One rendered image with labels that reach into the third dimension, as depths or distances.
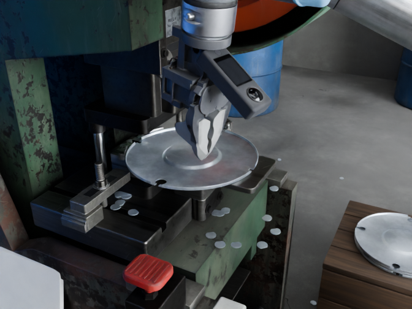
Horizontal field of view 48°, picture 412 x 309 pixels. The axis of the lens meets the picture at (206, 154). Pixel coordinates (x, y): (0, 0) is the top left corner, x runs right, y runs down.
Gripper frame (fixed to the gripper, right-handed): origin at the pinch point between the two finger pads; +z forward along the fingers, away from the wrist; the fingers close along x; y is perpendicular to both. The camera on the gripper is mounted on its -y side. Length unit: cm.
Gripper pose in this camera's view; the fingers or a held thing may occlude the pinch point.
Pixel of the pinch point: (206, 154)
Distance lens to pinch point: 74.6
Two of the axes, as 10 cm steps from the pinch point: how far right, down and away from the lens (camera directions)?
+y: -7.5, -4.3, 5.1
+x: -6.6, 3.8, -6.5
